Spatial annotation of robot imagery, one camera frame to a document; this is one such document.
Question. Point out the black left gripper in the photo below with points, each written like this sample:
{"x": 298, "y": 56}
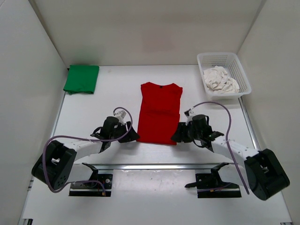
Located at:
{"x": 132, "y": 136}

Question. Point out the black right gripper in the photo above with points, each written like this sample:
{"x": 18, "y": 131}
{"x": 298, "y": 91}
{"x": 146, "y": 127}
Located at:
{"x": 180, "y": 135}

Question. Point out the red t shirt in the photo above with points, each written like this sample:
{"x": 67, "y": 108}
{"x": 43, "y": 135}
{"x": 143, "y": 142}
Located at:
{"x": 159, "y": 113}

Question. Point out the white cloth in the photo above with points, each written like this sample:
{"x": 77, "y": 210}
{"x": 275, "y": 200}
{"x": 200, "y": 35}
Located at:
{"x": 218, "y": 80}

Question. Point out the green t shirt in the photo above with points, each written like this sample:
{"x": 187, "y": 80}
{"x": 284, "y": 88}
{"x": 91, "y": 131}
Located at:
{"x": 81, "y": 79}

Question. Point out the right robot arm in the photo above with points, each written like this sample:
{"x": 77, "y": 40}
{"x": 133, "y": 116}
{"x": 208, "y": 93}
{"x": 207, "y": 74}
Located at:
{"x": 258, "y": 170}

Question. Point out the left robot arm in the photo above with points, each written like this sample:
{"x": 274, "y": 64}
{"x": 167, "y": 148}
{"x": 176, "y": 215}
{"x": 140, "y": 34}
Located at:
{"x": 56, "y": 166}

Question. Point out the white plastic basket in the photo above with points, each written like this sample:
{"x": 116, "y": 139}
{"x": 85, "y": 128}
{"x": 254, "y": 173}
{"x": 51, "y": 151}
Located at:
{"x": 232, "y": 65}

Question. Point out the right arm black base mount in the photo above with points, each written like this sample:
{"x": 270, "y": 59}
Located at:
{"x": 210, "y": 185}

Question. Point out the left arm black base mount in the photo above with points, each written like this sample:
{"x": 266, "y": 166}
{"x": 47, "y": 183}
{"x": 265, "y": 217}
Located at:
{"x": 89, "y": 181}

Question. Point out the aluminium table edge rail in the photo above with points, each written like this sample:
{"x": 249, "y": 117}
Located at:
{"x": 154, "y": 166}

